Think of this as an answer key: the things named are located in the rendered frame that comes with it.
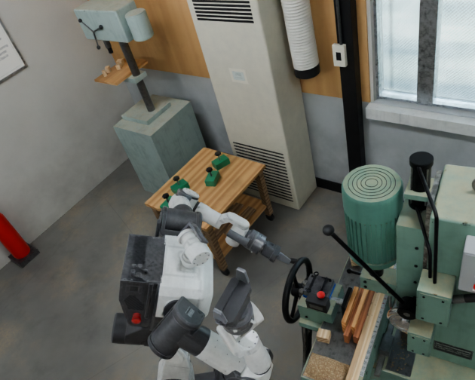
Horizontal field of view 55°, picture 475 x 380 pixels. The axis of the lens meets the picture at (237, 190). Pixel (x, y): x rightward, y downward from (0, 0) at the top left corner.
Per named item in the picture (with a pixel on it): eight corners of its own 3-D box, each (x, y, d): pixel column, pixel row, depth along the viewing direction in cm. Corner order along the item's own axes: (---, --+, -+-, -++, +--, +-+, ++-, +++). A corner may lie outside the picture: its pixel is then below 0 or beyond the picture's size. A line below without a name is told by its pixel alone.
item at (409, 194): (409, 192, 134) (411, 147, 123) (438, 196, 130) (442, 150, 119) (403, 211, 129) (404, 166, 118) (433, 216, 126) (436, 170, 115)
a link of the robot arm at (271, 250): (273, 260, 203) (249, 246, 204) (283, 242, 201) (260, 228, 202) (270, 268, 191) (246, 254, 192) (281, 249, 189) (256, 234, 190)
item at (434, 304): (421, 297, 141) (422, 268, 132) (452, 305, 137) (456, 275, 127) (415, 320, 136) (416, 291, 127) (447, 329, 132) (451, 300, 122)
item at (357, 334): (371, 290, 176) (370, 283, 173) (376, 292, 175) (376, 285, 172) (353, 342, 162) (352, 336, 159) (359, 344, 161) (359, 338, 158)
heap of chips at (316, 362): (311, 352, 163) (311, 347, 160) (350, 366, 156) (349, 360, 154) (302, 375, 158) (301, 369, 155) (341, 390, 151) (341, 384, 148)
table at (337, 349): (332, 251, 202) (330, 242, 198) (402, 267, 187) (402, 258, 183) (277, 375, 166) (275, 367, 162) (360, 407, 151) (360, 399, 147)
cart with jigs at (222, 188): (221, 197, 374) (199, 134, 333) (278, 217, 342) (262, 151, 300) (169, 252, 341) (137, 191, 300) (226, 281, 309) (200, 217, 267)
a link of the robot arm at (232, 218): (242, 237, 202) (216, 223, 202) (251, 222, 198) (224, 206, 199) (239, 243, 196) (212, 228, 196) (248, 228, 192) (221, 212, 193)
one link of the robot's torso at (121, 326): (109, 350, 172) (111, 325, 161) (114, 321, 182) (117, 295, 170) (183, 356, 177) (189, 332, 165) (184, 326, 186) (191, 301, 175)
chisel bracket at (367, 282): (366, 275, 171) (364, 262, 166) (404, 285, 164) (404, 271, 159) (360, 291, 167) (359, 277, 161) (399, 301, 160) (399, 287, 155)
